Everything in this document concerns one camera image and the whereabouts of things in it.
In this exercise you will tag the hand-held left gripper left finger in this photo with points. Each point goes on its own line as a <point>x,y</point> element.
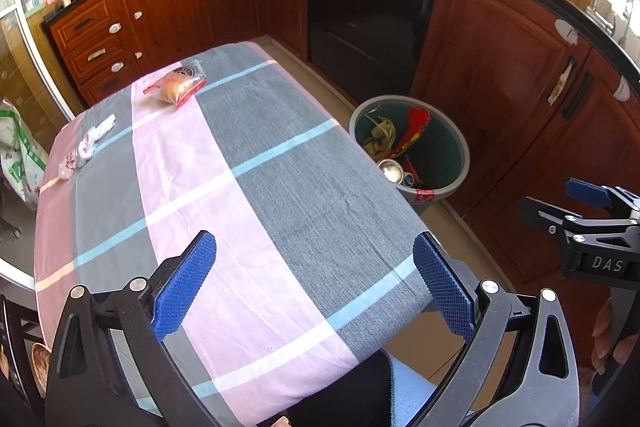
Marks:
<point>182,287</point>

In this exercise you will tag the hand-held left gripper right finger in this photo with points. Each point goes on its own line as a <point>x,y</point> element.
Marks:
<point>445,287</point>

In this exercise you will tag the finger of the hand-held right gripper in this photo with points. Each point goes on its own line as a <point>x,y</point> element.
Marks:
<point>587,193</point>
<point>542,212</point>

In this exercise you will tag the teal plastic bin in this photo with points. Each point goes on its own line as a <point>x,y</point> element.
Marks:
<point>440,147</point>

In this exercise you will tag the beige rag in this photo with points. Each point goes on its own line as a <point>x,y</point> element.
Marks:
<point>382,137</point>

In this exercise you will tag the person's right hand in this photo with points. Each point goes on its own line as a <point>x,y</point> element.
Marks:
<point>602,337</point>

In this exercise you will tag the white blue container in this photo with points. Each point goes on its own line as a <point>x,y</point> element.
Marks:
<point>408,180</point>

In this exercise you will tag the checked tablecloth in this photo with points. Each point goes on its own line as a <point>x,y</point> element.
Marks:
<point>275,207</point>

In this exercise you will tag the person's black trouser leg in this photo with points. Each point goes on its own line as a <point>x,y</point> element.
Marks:
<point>340,392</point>

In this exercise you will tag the brown wooden bowl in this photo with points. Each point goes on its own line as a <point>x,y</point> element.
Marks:
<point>41,359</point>

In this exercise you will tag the wooden kitchen cabinets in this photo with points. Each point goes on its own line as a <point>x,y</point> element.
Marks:
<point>500,57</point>

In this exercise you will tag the crumpled clear printed wrapper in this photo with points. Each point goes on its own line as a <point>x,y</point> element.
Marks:
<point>82,149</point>

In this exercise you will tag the dark wooden chair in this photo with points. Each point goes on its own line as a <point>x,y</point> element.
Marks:
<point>15,342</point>

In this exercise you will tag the metal faucet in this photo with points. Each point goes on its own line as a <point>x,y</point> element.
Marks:
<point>607,2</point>

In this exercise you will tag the red edged bread packet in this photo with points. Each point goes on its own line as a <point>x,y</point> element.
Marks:
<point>175,89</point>

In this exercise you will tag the green white sack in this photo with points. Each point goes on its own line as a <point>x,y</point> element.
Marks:
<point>20,157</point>

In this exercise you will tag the black built-in oven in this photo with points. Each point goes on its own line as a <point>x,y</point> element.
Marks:
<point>360,32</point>

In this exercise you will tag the glass sliding door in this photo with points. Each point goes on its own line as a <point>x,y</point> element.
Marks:
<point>15,57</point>

